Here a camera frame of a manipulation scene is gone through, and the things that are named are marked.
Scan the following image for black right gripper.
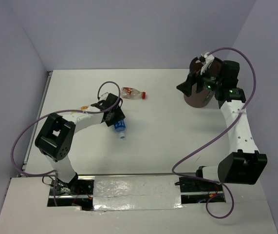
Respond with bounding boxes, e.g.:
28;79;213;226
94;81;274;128
176;62;223;97

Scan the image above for blue label white cap bottle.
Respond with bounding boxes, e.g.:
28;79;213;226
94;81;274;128
113;119;126;139

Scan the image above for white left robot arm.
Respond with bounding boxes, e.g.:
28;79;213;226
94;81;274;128
35;93;125;194

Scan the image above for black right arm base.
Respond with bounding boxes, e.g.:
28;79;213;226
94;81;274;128
174;177;223;193

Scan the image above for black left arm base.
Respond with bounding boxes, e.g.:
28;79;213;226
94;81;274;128
47;179;94;211

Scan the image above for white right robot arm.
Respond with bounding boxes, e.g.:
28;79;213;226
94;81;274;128
177;58;267;191

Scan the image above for brown plastic waste bin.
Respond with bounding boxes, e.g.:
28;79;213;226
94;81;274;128
184;58;222;108

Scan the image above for red cap clear bottle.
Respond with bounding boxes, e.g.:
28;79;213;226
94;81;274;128
121;87;146;100

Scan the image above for yellow cap orange label bottle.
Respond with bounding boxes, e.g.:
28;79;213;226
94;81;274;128
71;105;89;114

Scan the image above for white foil covered front board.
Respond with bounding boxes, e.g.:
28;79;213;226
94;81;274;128
0;175;277;234

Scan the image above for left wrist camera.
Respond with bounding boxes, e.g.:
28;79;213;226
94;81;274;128
98;92;109;101

